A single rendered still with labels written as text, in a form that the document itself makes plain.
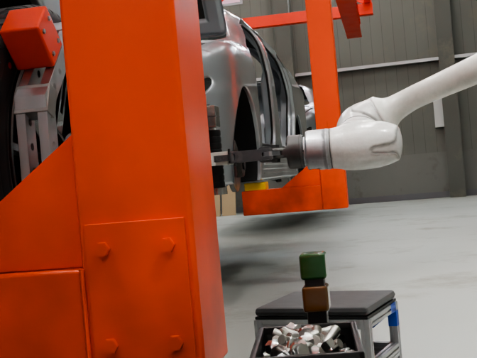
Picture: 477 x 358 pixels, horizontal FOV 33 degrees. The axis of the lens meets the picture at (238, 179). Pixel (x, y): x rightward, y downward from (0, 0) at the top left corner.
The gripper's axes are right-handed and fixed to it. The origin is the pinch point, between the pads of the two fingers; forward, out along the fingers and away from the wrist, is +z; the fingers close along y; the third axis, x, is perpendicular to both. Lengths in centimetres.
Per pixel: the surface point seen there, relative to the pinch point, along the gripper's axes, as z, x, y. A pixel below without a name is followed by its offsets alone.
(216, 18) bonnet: 57, 94, 316
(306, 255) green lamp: -24, -17, -57
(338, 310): -19, -50, 81
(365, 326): -27, -55, 78
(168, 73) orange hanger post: -10, 10, -76
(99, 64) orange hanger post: -1, 12, -76
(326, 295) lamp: -27, -23, -57
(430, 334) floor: -51, -83, 193
